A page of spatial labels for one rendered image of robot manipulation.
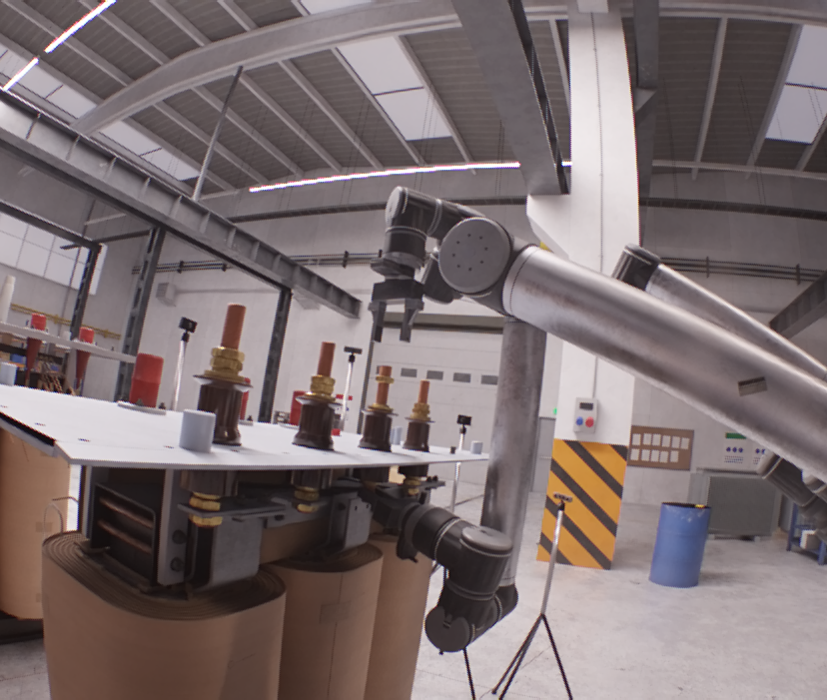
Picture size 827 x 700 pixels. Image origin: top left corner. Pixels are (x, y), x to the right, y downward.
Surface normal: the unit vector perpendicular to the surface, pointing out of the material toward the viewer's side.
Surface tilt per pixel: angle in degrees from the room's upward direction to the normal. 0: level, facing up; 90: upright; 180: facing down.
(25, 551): 90
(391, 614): 90
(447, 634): 93
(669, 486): 90
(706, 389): 119
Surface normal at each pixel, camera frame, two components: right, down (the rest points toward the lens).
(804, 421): -0.62, 0.00
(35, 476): 0.74, 0.00
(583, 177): -0.37, -0.19
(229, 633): 0.92, 0.07
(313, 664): 0.52, -0.07
